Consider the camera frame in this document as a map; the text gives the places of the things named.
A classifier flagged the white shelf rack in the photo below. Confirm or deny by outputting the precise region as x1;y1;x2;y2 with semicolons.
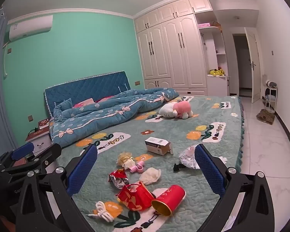
263;80;278;113

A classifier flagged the red snack packet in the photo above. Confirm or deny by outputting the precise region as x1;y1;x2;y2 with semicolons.
108;169;130;189

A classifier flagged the white air conditioner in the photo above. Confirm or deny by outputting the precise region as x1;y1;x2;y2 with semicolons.
8;14;54;41

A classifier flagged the pink plastic holder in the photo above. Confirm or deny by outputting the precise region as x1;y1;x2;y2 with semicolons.
129;159;145;174

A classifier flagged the pink pillow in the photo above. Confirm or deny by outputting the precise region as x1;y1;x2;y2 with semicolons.
72;96;114;108

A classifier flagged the blue bow print quilt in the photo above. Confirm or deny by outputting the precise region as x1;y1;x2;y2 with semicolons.
49;87;180;148

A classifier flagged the green flower print bedspread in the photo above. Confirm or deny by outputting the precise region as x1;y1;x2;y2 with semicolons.
48;94;246;232

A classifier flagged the silvery plastic wrapper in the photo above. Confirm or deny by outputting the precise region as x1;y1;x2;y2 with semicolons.
179;145;200;170

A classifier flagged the white wardrobe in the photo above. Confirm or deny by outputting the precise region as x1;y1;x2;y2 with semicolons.
133;0;230;97

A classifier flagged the white rope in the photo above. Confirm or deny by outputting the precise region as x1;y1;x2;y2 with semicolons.
86;201;115;222

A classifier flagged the red cylinder can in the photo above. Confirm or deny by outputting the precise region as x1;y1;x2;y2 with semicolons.
151;185;186;216

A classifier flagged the blue quilted headboard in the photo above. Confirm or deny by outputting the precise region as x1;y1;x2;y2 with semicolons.
44;71;132;116

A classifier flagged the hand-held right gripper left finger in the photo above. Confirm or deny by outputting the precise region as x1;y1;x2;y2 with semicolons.
16;144;98;232

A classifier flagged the white nightstand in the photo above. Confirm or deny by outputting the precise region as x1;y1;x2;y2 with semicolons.
25;126;51;155

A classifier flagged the white air conditioner pipe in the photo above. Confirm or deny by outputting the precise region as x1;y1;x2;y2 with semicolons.
3;41;9;79

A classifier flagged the red paper bag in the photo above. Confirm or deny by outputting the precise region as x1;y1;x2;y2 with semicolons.
117;181;154;212

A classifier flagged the crumpled lined paper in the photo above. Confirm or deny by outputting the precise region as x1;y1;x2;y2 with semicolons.
118;152;136;170

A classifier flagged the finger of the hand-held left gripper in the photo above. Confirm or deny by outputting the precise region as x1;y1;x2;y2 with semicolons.
3;143;62;176
0;141;35;168

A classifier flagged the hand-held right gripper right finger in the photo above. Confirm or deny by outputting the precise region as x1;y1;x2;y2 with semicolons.
194;144;276;232

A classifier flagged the woven floor mat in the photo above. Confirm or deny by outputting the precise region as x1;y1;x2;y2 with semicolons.
256;109;276;125

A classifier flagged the white door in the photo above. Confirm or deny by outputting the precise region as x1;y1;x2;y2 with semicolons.
244;28;261;103

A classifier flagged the white crumpled tissue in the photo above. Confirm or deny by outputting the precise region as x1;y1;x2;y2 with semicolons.
142;168;161;185

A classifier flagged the white and pink plush toy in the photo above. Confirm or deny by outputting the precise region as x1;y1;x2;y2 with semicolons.
159;101;194;119

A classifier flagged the white medicine box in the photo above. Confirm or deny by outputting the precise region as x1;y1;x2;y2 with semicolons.
144;136;174;155

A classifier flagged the grey blue curtain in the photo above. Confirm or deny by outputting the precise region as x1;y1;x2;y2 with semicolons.
0;7;18;160

